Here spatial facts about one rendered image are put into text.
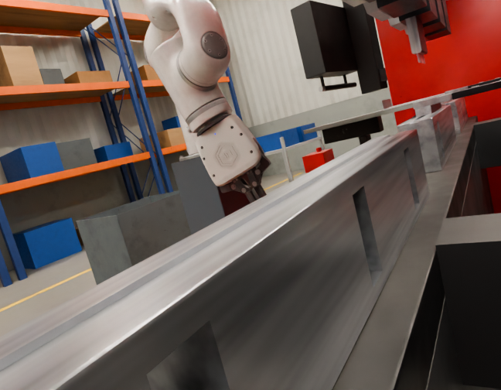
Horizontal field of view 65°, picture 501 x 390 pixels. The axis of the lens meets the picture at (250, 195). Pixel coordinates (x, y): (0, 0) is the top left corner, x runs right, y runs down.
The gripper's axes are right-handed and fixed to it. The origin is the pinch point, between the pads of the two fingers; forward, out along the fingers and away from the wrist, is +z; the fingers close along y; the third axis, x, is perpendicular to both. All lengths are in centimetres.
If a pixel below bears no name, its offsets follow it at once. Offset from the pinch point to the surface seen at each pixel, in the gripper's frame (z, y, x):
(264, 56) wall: -247, -101, 865
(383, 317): 9.7, 17.5, -41.7
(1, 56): -333, -344, 382
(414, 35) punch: -12.4, 39.7, 27.3
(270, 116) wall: -124, -162, 876
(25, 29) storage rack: -412, -360, 484
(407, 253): 10.3, 20.0, -30.3
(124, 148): -179, -355, 550
